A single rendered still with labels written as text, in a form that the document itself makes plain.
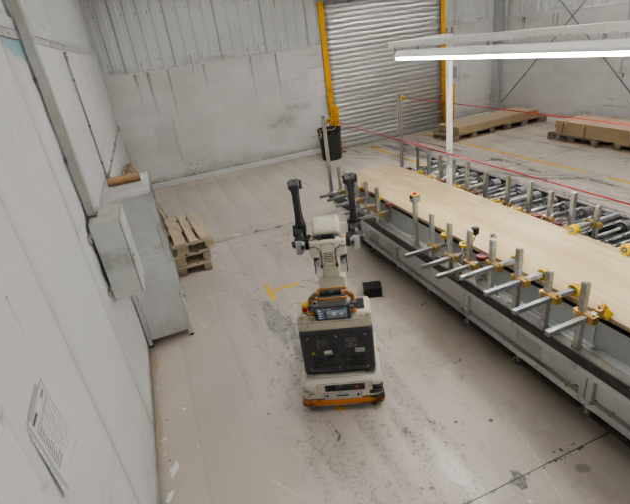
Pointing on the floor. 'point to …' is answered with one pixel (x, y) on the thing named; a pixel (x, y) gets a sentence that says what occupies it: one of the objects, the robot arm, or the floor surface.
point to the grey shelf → (151, 260)
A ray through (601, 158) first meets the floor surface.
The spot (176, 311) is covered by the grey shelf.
